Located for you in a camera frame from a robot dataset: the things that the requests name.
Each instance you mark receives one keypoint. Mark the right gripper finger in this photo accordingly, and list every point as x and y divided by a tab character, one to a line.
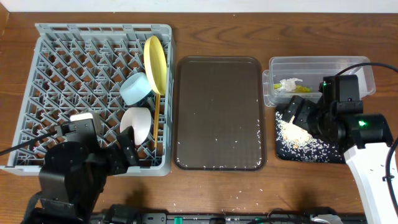
292	108
303	114

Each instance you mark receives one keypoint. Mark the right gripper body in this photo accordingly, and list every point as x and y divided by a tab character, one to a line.
310	117

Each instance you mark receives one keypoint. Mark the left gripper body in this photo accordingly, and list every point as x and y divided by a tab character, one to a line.
117	156

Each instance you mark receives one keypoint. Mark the green snack wrapper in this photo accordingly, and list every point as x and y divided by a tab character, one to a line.
298	89

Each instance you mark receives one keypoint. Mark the white tissue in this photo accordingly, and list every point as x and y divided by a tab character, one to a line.
288	85

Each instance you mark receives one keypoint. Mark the white pink bowl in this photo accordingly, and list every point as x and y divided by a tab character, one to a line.
140	120

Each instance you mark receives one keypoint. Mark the wooden chopstick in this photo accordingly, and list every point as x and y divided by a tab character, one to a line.
157	114
155	145

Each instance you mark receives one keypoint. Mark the light blue bowl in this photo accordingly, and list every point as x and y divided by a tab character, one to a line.
135	88

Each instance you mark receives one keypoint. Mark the yellow round plate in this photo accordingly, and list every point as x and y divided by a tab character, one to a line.
155	65

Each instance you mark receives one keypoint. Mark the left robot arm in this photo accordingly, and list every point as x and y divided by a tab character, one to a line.
74	175

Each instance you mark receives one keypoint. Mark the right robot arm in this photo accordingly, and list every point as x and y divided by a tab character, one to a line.
365	141

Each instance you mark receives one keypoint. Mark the clear plastic waste bin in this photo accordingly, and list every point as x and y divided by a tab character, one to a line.
311	69

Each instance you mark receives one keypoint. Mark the spilled rice food waste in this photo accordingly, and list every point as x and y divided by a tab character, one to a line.
295	137

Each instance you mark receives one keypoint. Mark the grey plastic dishwasher rack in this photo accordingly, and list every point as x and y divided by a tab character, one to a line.
78	68

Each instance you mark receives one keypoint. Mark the black rectangular tray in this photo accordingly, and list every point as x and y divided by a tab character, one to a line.
298	152

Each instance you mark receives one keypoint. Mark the dark brown serving tray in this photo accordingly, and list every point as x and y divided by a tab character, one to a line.
219	118

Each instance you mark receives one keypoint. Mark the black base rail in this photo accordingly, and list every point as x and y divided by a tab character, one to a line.
124	214

